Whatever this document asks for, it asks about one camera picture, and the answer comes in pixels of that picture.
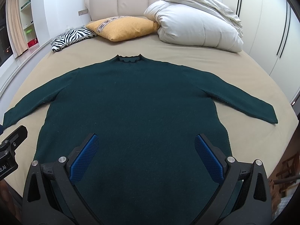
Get dark green sweater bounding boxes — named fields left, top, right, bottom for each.
left=3, top=55, right=278, bottom=224

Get beige round bed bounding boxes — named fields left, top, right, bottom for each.
left=0, top=33, right=298, bottom=197

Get wooden chair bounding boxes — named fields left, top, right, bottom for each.
left=269, top=151, right=299, bottom=193

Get dark window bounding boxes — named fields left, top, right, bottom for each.
left=0, top=3, right=13, bottom=66

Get red box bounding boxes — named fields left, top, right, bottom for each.
left=27, top=38, right=39, bottom=48

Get zebra print pillow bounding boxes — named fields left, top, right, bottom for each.
left=50, top=26, right=97, bottom=52

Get yellow pillow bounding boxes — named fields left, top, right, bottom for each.
left=86, top=16, right=160, bottom=42

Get white wardrobe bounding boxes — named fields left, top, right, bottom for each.
left=222, top=0, right=299, bottom=103

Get white folded duvet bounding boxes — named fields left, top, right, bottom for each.
left=144, top=0, right=243, bottom=53

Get beige curtain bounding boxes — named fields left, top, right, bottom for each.
left=6, top=0, right=28, bottom=58

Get cream folded blanket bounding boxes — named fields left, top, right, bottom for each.
left=164, top=0, right=243, bottom=38

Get white wall shelf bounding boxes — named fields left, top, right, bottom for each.
left=19, top=0, right=37, bottom=42

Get wall switch plate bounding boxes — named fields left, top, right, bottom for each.
left=78, top=9, right=88, bottom=16

